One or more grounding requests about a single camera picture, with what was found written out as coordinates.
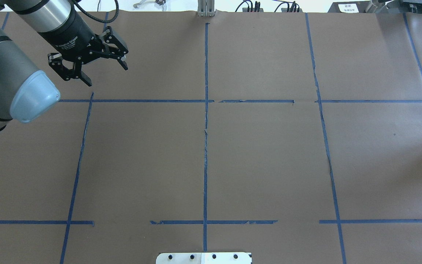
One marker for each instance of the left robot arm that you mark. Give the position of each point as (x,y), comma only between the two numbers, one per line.
(26,92)

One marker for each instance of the white label card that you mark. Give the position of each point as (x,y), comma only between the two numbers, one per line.
(349,8)

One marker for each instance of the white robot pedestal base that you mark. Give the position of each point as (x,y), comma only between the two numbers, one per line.
(205,258)

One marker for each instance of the aluminium frame post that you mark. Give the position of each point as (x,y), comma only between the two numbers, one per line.
(206,8)

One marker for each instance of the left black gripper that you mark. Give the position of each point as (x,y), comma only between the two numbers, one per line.
(69,35)

